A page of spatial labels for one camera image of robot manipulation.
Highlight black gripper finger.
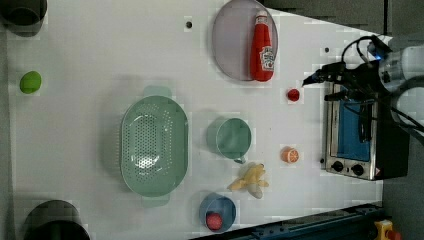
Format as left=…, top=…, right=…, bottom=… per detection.
left=324, top=91, right=349, bottom=101
left=302, top=63, right=344, bottom=86

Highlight blue bowl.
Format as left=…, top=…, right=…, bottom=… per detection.
left=199, top=193, right=236, bottom=233

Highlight black toaster oven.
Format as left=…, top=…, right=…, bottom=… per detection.
left=323, top=98, right=410, bottom=181

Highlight red ketchup bottle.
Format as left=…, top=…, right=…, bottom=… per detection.
left=250, top=10, right=275, bottom=82

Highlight green mug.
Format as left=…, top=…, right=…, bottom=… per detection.
left=206, top=117, right=252, bottom=164

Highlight yellow emergency stop box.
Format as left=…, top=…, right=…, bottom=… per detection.
left=374, top=220, right=402, bottom=240

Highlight red toy strawberry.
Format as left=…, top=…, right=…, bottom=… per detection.
left=287, top=89, right=300, bottom=102

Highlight green toy lime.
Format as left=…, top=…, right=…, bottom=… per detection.
left=19, top=71, right=42, bottom=94

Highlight black cylinder post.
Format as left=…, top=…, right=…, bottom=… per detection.
left=23, top=200, right=91, bottom=240
left=0, top=0, right=48, bottom=26

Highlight red fruit in bowl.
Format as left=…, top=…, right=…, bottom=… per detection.
left=206, top=213, right=223, bottom=231

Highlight grey round plate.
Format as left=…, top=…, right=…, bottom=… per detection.
left=212, top=0, right=278, bottom=81

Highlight peeled toy banana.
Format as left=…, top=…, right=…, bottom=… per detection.
left=227, top=163, right=269, bottom=199

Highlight black cylinder upper post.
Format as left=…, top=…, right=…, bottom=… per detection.
left=0, top=0, right=48, bottom=26

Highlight black cylinder lower post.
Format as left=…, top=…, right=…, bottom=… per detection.
left=23, top=200, right=91, bottom=240

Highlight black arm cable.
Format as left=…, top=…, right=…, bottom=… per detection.
left=340, top=34, right=384, bottom=64

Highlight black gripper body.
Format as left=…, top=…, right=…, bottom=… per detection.
left=338, top=61, right=388, bottom=100

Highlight green perforated colander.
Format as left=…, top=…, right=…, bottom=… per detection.
left=120, top=86, right=189, bottom=208

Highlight toy orange half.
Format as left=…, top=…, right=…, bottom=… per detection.
left=281, top=147, right=299, bottom=164

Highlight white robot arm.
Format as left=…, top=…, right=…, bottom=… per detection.
left=302, top=35, right=423, bottom=141

